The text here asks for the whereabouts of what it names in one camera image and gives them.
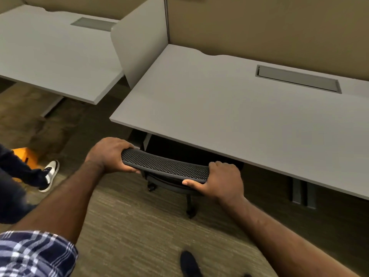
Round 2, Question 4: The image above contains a person's right hand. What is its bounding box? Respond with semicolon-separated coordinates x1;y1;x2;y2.
182;161;245;204

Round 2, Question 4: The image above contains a person's left hand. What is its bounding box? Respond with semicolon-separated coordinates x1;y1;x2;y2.
85;137;141;174

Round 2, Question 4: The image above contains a black mesh office chair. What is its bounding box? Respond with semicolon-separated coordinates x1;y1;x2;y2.
121;147;215;219

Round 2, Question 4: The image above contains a person's left forearm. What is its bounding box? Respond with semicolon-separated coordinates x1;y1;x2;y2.
12;160;105;245

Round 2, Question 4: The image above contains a person's right forearm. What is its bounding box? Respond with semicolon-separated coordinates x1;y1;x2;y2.
219;196;361;277

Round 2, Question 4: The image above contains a person's black shoe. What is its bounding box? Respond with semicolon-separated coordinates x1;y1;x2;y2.
180;250;204;277

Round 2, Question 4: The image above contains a grey office desk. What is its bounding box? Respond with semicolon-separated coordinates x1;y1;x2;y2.
110;44;369;201
0;5;124;105

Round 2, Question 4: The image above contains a grey desk foot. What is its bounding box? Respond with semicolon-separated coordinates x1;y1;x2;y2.
40;95;64;118

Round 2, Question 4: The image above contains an orange box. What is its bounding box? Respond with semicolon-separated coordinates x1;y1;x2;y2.
12;147;40;183

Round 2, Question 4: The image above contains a dark grey desk leg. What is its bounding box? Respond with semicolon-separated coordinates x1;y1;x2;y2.
291;177;317;210

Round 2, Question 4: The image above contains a white desk side divider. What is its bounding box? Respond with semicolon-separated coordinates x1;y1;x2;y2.
111;0;169;89

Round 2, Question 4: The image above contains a blue plaid shirt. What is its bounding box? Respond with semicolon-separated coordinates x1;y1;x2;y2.
0;230;79;277

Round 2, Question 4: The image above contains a beige partition panel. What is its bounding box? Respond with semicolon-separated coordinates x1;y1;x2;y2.
165;0;369;82
0;0;151;21

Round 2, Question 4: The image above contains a grey desk cable cover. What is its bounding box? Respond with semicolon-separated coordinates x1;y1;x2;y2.
255;65;342;94
70;17;117;32

